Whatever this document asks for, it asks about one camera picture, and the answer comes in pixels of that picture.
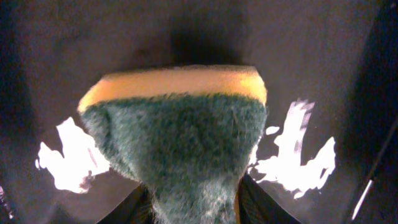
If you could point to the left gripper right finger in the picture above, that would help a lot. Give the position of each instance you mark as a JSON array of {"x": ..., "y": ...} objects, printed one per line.
[{"x": 255, "y": 206}]

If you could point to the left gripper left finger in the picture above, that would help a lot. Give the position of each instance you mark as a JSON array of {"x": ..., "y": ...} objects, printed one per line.
[{"x": 136, "y": 208}]

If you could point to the green yellow sponge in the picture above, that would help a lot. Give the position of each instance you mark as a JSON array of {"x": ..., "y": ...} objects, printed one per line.
[{"x": 186, "y": 133}]

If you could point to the black rectangular tray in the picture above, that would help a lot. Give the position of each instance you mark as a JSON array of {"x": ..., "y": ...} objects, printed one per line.
[{"x": 341, "y": 55}]

